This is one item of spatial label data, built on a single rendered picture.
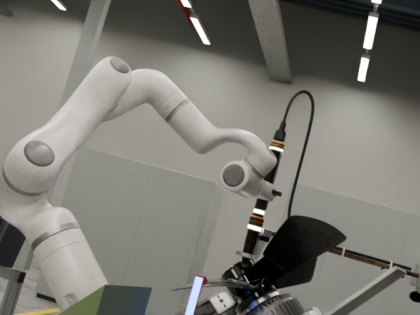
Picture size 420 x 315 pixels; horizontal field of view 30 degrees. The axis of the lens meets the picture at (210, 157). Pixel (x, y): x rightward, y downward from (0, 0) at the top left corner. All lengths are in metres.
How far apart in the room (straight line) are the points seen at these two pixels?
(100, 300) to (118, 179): 8.18
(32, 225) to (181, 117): 0.58
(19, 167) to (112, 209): 7.96
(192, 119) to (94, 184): 7.72
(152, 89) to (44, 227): 0.59
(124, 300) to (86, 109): 0.54
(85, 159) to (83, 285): 8.21
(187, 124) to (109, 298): 0.69
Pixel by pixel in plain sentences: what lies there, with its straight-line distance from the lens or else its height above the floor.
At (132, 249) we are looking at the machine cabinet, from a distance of 9.67.
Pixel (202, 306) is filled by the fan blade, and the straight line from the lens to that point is 2.51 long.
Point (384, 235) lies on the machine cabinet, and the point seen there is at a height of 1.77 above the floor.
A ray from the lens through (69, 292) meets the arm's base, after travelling 1.75.
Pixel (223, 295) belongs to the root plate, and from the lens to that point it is 2.52.
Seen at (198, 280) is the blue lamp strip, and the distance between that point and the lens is 2.08.
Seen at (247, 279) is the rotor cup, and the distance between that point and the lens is 2.45.
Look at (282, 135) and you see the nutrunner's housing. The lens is 2.42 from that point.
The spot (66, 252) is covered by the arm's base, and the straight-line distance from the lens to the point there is 1.77.
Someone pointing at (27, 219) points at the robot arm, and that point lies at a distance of 1.84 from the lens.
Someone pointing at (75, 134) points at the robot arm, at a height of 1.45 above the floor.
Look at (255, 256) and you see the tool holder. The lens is 2.39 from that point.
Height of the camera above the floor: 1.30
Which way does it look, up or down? 6 degrees up
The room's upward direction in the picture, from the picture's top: 16 degrees clockwise
